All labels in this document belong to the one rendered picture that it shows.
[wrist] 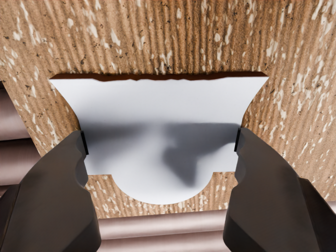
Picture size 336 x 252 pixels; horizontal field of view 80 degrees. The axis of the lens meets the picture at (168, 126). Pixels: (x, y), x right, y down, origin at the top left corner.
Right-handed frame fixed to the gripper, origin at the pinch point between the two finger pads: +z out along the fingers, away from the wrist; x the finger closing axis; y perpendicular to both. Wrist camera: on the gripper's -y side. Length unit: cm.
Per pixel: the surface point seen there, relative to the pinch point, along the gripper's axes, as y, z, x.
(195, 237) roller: 18.0, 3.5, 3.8
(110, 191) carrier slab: 6.5, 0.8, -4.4
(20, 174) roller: 5.9, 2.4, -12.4
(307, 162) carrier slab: 3.8, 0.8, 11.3
